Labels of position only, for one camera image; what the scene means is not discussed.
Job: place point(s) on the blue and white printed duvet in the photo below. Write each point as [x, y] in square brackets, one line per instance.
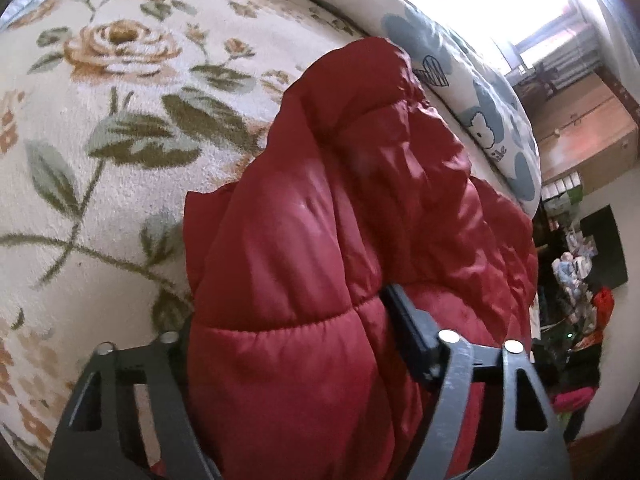
[450, 90]

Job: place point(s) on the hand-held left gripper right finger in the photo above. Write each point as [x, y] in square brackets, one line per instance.
[415, 330]

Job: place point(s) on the cluttered dark shelf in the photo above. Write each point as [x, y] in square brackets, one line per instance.
[565, 270]

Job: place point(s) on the floral cream blanket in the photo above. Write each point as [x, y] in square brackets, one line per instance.
[100, 160]

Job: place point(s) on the black screen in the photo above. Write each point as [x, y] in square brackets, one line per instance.
[605, 245]

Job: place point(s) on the wooden wardrobe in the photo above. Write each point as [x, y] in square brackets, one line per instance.
[585, 130]

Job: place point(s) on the red quilted puffer jacket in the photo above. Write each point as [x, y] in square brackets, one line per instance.
[300, 260]

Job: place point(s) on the red bag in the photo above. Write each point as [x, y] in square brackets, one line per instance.
[603, 307]

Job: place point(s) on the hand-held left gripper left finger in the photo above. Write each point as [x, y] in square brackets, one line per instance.
[115, 360]

